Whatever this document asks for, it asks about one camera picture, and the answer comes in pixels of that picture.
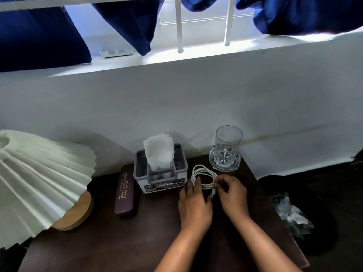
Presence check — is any blue curtain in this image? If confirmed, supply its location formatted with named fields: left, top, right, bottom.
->
left=181, top=0, right=363, bottom=36
left=92, top=0, right=166, bottom=57
left=0, top=0, right=93, bottom=73

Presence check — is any person's right hand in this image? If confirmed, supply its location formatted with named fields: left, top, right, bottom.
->
left=213, top=174, right=251, bottom=223

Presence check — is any person's left hand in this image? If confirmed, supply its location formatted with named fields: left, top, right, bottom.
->
left=178, top=177, right=214, bottom=234

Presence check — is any white charging cable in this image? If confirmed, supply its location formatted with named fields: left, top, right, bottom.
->
left=190, top=164, right=219, bottom=199

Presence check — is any person's right forearm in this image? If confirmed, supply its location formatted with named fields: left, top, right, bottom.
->
left=231, top=213, right=303, bottom=272

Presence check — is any person's left forearm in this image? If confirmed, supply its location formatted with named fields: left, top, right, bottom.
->
left=154, top=228, right=210, bottom=272

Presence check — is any grey tissue box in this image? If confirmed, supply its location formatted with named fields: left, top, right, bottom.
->
left=133, top=143, right=189, bottom=195

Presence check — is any white window railing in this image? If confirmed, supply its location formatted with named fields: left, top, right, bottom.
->
left=0, top=0, right=237, bottom=54

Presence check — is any white tissue stack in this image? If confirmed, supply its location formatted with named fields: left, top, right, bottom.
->
left=143, top=133, right=175, bottom=172

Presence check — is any dark maroon case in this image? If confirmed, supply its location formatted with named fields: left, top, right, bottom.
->
left=114, top=164, right=140, bottom=217

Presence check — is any cream pleated table lamp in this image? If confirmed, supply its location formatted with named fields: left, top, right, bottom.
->
left=0, top=129, right=98, bottom=250

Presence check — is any clear drinking glass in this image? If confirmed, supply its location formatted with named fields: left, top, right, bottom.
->
left=213, top=125, right=244, bottom=167

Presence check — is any dark wooden bedside table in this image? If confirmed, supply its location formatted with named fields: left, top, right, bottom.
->
left=18, top=155, right=310, bottom=272

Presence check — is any clear glass ashtray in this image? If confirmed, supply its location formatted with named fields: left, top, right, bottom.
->
left=208, top=145, right=242, bottom=172

